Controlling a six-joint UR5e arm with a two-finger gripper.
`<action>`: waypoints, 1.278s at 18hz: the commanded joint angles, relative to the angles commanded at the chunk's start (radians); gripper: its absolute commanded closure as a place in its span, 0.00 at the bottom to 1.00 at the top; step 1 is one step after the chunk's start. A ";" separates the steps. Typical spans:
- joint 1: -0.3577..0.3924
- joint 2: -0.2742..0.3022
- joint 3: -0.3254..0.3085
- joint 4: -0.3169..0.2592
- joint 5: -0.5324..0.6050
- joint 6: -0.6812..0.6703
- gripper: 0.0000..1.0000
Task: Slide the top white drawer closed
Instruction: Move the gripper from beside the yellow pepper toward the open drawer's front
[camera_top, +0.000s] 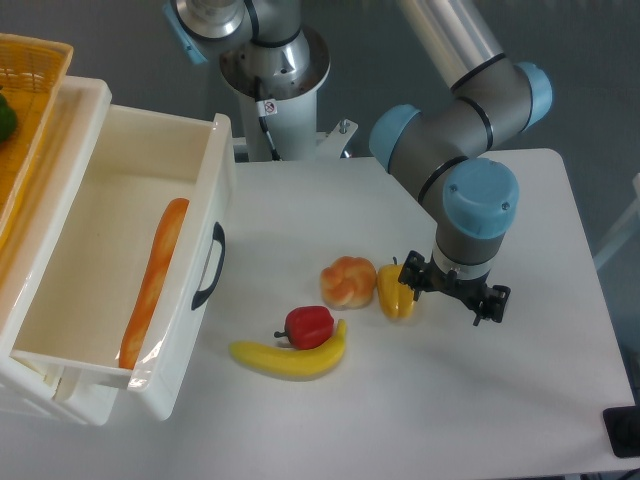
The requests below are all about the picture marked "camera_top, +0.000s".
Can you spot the orange baguette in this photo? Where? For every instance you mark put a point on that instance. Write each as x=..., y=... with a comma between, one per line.
x=161, y=253

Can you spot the white top drawer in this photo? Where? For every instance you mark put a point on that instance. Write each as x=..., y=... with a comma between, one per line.
x=141, y=162

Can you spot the black device at edge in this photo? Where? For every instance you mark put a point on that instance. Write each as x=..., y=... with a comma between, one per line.
x=622, y=427

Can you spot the white drawer cabinet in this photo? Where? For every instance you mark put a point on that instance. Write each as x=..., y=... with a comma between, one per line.
x=38, y=387

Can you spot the green bell pepper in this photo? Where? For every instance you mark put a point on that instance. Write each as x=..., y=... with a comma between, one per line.
x=8, y=119

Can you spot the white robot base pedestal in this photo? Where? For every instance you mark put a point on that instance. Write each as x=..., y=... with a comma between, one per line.
x=277, y=87

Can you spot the red bell pepper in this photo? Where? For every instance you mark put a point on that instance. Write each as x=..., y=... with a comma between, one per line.
x=307, y=327

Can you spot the dark drawer handle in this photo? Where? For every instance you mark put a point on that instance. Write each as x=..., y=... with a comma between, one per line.
x=212, y=269

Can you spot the yellow banana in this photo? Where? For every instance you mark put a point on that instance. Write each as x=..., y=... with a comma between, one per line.
x=292, y=364

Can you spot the yellow bell pepper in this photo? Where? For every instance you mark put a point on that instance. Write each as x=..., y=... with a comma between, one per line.
x=396, y=300

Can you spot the round bread roll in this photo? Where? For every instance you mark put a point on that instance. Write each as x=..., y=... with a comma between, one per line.
x=348, y=283

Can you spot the yellow plastic basket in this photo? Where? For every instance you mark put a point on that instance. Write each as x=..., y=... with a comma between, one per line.
x=32, y=71

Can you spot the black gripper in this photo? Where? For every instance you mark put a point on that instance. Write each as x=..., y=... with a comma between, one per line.
x=420, y=276

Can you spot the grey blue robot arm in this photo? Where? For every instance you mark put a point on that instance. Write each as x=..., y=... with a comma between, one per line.
x=440, y=160

